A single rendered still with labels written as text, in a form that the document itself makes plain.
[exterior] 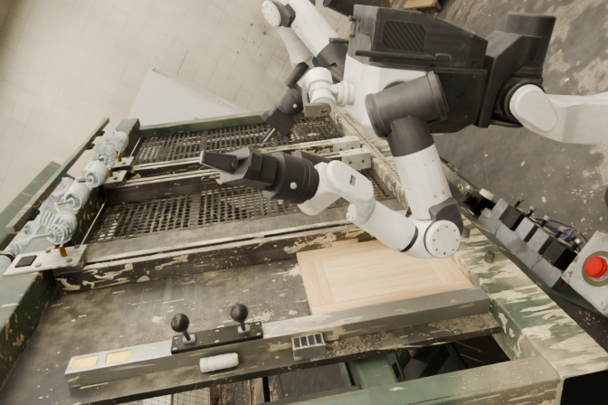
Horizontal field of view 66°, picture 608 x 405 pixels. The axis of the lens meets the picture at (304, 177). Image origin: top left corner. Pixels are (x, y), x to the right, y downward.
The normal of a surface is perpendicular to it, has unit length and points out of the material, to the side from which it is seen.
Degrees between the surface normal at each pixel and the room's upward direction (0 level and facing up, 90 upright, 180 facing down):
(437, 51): 90
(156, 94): 90
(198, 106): 90
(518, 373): 56
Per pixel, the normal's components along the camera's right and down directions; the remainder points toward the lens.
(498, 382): -0.09, -0.92
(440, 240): 0.31, 0.07
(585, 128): 0.15, 0.37
